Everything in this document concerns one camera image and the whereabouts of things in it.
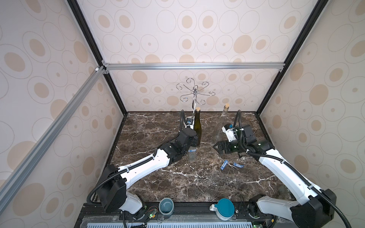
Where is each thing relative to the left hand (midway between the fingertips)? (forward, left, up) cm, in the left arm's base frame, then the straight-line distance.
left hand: (199, 131), depth 77 cm
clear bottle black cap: (-1, +3, -23) cm, 23 cm away
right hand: (-4, -15, -6) cm, 16 cm away
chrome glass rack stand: (+26, +2, +6) cm, 27 cm away
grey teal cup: (-32, +17, -23) cm, 43 cm away
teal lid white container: (-34, -12, -17) cm, 40 cm away
